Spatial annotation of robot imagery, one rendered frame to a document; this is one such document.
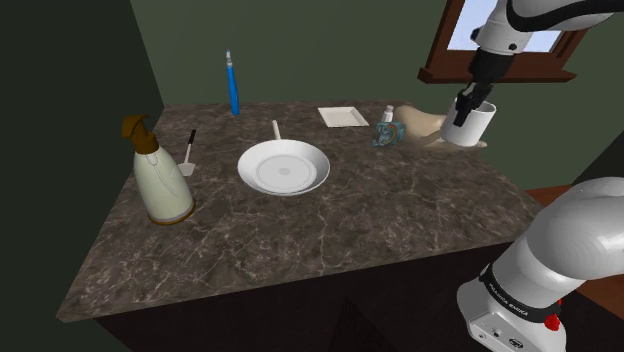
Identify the white cup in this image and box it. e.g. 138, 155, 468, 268
440, 96, 498, 148

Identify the brown wooden framed window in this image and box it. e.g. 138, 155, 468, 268
417, 0, 589, 86

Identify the white spatula with black handle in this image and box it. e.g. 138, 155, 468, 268
177, 128, 198, 178

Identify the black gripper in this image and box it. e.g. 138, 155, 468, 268
454, 47, 512, 128

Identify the cream spray bottle brown nozzle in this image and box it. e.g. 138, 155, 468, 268
120, 113, 197, 227

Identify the blue electric toothbrush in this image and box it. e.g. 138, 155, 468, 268
224, 48, 242, 117

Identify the white frying pan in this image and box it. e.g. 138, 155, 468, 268
236, 119, 332, 198

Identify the white square plate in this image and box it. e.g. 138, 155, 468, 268
317, 105, 371, 129

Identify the beige rounded object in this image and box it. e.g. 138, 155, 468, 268
393, 104, 489, 150

